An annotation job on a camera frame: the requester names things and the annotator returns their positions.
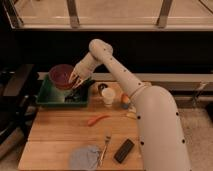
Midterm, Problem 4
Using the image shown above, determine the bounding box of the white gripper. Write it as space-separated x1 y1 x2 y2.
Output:
68 53 100 89

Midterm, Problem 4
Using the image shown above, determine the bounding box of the purple bowl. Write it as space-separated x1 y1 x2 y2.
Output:
48 64 73 90

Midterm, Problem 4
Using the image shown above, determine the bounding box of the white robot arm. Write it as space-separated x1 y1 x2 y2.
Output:
69 39 192 171

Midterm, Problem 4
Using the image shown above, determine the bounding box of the dark utensil in tray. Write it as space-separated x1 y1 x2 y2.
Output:
65 87 86 102

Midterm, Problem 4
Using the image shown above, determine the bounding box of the green plastic tray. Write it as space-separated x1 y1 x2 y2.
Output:
36 75 90 108

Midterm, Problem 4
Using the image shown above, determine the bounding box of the dark round lid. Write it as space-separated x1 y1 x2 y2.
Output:
98 83 108 94

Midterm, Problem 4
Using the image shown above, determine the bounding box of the white cup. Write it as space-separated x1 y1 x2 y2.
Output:
102 88 116 106

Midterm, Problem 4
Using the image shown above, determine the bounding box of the orange carrot toy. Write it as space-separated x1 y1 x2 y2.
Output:
87 115 110 126

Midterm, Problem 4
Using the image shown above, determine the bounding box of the yellow banana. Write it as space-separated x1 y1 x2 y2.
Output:
126 108 137 119

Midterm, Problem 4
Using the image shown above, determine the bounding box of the silver fork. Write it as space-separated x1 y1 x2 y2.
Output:
98 134 112 167

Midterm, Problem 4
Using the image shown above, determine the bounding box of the grey-blue cloth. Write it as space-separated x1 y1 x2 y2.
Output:
69 145 100 171

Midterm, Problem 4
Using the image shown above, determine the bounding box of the black rectangular block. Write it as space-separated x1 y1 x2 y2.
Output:
114 139 134 163

